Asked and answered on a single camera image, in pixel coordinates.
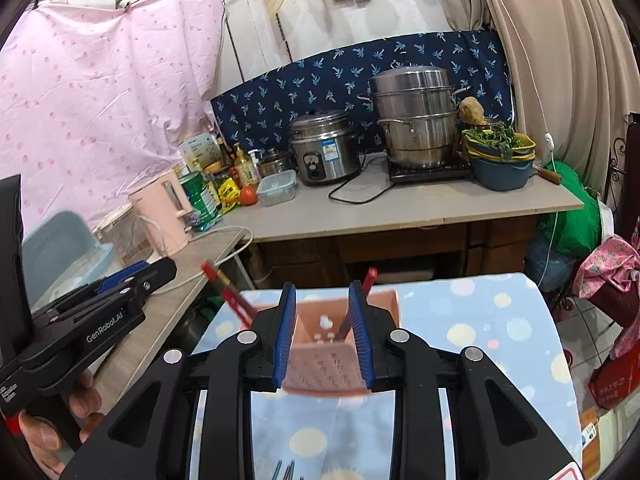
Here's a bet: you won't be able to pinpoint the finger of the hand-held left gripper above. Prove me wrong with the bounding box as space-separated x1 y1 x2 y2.
31 258 179 342
55 260 152 306

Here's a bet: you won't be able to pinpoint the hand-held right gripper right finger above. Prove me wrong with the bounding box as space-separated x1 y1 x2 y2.
347 280 583 480

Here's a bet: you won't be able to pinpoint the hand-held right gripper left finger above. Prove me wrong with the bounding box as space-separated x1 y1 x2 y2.
60 281 298 480

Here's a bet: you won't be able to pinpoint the pink perforated utensil basket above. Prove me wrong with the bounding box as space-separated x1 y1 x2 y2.
240 287 402 397

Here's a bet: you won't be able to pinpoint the red chopstick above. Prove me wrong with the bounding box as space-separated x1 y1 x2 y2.
201 261 257 326
334 267 380 341

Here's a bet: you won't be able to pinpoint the person's left hand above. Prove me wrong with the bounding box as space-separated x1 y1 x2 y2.
17 367 108 480

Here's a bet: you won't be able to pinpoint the wooden side shelf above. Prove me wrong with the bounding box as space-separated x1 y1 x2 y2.
95 225 256 402

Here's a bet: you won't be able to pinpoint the pink electric kettle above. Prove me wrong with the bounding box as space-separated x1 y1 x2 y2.
129 169 195 256

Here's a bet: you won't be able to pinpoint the white bin with blue lid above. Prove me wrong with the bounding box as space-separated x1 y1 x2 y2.
22 210 117 307

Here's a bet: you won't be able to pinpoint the blue planet print tablecloth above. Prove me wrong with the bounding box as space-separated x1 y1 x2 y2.
192 271 583 480

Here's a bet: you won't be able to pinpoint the white green carton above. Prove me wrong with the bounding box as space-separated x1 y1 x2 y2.
179 132 221 172

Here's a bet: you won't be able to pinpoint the wooden kitchen counter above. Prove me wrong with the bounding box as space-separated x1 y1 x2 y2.
222 172 586 291

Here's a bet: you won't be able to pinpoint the yellow oil bottle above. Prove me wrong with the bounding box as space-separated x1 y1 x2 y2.
234 142 260 188

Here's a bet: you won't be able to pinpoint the row of wooden chopsticks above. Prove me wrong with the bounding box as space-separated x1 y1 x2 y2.
270 457 300 480

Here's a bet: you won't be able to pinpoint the dark sauce bottle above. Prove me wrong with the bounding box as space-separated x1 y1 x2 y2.
216 135 236 171

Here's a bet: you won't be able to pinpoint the clear plastic food container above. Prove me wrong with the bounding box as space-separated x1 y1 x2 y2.
256 170 298 207

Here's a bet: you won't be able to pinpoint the small steel pot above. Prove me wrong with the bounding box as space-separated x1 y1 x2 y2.
257 149 296 178

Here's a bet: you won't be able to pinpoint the black induction cooktop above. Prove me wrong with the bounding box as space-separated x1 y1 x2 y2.
387 157 475 184

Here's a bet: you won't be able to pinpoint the steel rice cooker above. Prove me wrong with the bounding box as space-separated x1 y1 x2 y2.
289 110 362 186

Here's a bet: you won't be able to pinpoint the pink dotted sheet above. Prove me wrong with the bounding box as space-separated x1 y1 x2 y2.
0 0 227 231

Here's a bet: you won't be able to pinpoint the blue plastic basin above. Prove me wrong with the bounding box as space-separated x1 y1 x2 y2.
469 155 536 192

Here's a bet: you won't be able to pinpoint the steel steamer pot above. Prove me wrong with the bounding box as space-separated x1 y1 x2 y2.
356 66 470 170

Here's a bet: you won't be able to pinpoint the navy printed cloth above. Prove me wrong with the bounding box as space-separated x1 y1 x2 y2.
210 30 516 153

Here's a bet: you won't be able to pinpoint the leafy green vegetables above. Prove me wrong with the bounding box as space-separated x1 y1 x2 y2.
462 121 526 150

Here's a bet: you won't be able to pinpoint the green plastic bag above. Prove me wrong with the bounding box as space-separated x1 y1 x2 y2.
542 160 604 257

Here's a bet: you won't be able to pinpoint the yellow plastic basin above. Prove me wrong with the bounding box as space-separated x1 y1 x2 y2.
461 132 537 163

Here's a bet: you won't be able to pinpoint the pink floral garment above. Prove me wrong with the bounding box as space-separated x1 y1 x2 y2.
572 234 640 357

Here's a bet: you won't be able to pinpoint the brown sponge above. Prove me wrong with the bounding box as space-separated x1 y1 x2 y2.
459 97 487 125

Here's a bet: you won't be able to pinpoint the red cardboard box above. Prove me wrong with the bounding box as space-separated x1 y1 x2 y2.
587 345 640 412

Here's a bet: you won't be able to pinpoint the dark wooden chair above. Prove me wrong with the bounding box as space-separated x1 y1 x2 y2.
602 120 640 241

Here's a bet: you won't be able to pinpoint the beige curtain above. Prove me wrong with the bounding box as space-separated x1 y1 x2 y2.
430 0 640 221

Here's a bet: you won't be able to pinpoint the black power cord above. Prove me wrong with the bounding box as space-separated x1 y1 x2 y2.
327 152 396 205

